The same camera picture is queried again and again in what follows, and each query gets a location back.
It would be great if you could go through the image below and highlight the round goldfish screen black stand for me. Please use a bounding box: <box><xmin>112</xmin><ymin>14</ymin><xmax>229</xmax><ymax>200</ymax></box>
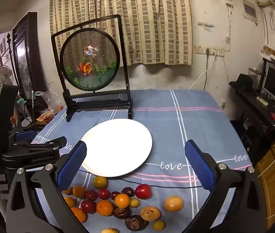
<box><xmin>51</xmin><ymin>14</ymin><xmax>133</xmax><ymax>123</ymax></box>

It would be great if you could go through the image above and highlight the black hat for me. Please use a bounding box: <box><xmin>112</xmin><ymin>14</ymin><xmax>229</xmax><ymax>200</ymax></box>
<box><xmin>229</xmin><ymin>74</ymin><xmax>254</xmax><ymax>91</ymax></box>

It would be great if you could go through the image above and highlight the white round plate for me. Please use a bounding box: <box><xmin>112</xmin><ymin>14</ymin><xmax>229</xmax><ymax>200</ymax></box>
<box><xmin>80</xmin><ymin>118</ymin><xmax>153</xmax><ymax>178</ymax></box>

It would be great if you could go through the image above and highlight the dark brown passion fruit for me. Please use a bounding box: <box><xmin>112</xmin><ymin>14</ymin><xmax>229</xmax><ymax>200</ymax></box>
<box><xmin>125</xmin><ymin>215</ymin><xmax>150</xmax><ymax>231</ymax></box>
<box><xmin>113</xmin><ymin>206</ymin><xmax>132</xmax><ymax>220</ymax></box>

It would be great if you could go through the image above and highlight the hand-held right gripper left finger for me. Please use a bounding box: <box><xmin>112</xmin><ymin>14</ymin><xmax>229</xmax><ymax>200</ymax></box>
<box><xmin>5</xmin><ymin>140</ymin><xmax>87</xmax><ymax>233</ymax></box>

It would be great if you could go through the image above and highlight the large red plum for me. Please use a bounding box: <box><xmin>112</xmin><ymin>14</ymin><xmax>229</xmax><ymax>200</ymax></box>
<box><xmin>134</xmin><ymin>184</ymin><xmax>152</xmax><ymax>199</ymax></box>

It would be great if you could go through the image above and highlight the beige checked curtain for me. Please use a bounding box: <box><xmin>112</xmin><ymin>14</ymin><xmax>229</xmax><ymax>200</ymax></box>
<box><xmin>50</xmin><ymin>0</ymin><xmax>193</xmax><ymax>66</ymax></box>

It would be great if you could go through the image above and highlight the electric fan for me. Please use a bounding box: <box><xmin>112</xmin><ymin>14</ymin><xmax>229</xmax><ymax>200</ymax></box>
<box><xmin>0</xmin><ymin>65</ymin><xmax>16</xmax><ymax>86</ymax></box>

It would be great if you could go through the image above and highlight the dark wooden framed cabinet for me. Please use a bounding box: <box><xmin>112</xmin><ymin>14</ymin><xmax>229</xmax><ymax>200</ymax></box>
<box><xmin>12</xmin><ymin>12</ymin><xmax>49</xmax><ymax>100</ymax></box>

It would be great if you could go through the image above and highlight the large yellow-orange apricot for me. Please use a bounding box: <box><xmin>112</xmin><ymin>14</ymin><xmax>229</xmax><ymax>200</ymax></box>
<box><xmin>164</xmin><ymin>196</ymin><xmax>184</xmax><ymax>212</ymax></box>

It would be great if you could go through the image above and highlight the white wall socket strip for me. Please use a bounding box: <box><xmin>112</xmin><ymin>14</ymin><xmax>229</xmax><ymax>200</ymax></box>
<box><xmin>195</xmin><ymin>45</ymin><xmax>225</xmax><ymax>57</ymax></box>

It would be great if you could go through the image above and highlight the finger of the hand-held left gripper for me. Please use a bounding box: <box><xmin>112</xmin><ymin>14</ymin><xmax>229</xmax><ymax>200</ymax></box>
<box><xmin>14</xmin><ymin>130</ymin><xmax>37</xmax><ymax>143</ymax></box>
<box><xmin>11</xmin><ymin>136</ymin><xmax>67</xmax><ymax>155</ymax></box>

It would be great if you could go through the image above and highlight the clear plastic bag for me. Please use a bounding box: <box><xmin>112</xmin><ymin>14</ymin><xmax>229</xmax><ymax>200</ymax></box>
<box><xmin>34</xmin><ymin>90</ymin><xmax>56</xmax><ymax>113</ymax></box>

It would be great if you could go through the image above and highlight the blue plaid tablecloth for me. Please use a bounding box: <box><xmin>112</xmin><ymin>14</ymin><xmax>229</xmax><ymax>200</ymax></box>
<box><xmin>31</xmin><ymin>89</ymin><xmax>253</xmax><ymax>233</ymax></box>

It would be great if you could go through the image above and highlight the yellow-orange tomato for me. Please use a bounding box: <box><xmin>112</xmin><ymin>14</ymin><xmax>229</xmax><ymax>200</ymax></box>
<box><xmin>93</xmin><ymin>176</ymin><xmax>108</xmax><ymax>189</ymax></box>

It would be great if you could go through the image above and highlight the white remote control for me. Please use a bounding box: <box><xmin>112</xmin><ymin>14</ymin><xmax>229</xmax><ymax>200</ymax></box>
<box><xmin>256</xmin><ymin>96</ymin><xmax>270</xmax><ymax>106</ymax></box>

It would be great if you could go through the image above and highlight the small red plum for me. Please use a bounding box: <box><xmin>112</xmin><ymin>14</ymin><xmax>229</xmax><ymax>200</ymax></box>
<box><xmin>80</xmin><ymin>200</ymin><xmax>97</xmax><ymax>214</ymax></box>
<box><xmin>85</xmin><ymin>190</ymin><xmax>98</xmax><ymax>201</ymax></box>
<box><xmin>98</xmin><ymin>189</ymin><xmax>111</xmax><ymax>200</ymax></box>

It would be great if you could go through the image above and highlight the dark purple plum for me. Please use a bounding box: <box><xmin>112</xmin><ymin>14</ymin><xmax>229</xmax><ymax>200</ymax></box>
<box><xmin>121</xmin><ymin>187</ymin><xmax>135</xmax><ymax>197</ymax></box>

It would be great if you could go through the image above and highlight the white wall frame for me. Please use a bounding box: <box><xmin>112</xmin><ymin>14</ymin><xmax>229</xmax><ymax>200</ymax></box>
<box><xmin>241</xmin><ymin>0</ymin><xmax>259</xmax><ymax>26</ymax></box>

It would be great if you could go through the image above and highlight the white power cable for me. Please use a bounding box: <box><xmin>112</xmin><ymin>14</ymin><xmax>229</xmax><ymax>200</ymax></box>
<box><xmin>188</xmin><ymin>54</ymin><xmax>217</xmax><ymax>90</ymax></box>

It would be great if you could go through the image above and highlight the spotted tan pear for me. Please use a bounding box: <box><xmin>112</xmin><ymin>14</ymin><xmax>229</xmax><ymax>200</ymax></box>
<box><xmin>140</xmin><ymin>206</ymin><xmax>161</xmax><ymax>222</ymax></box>

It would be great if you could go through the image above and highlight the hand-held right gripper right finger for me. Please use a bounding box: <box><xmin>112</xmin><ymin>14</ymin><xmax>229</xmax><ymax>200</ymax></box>
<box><xmin>184</xmin><ymin>139</ymin><xmax>268</xmax><ymax>233</ymax></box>

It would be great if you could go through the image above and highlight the black low desk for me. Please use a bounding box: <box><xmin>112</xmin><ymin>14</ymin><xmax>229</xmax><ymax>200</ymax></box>
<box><xmin>230</xmin><ymin>84</ymin><xmax>275</xmax><ymax>152</ymax></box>

